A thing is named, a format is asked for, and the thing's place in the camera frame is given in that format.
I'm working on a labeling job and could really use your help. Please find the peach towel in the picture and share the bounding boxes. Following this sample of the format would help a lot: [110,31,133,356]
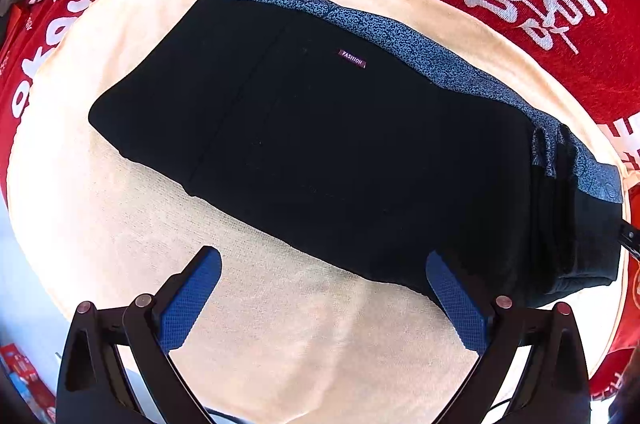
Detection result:
[7,0,635,424]

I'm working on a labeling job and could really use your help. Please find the black pants with blue trim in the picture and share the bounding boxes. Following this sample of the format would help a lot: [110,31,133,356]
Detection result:
[87,0,626,309]

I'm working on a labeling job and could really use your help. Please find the red packet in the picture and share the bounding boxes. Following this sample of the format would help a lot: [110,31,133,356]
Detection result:
[0,343,57,423]

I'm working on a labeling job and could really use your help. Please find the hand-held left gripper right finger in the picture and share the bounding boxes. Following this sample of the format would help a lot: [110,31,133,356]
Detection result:
[425,250,592,424]

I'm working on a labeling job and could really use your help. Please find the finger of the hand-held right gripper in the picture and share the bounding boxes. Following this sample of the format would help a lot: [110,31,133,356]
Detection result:
[619,223,640,263]

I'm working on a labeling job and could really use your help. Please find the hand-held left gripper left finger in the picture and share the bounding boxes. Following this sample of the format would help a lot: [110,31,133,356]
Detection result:
[55,245,223,424]

